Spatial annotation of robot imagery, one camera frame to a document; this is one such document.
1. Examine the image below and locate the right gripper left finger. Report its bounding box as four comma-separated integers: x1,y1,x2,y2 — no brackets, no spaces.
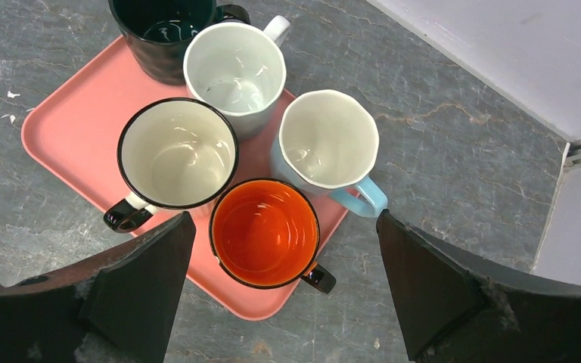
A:
0,213,196,362

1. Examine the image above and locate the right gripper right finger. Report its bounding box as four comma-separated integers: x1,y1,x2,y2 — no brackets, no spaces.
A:
376,209,581,362

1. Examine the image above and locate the orange mug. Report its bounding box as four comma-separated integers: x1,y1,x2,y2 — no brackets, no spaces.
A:
208,178,337,294

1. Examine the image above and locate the white mug black rim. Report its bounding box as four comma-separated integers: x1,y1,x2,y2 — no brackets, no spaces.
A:
103,98,239,233

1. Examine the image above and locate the light blue mug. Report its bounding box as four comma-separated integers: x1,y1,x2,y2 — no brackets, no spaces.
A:
269,89,388,218

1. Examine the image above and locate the dark green mug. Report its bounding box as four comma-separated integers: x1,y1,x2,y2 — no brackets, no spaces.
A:
108,0,250,85

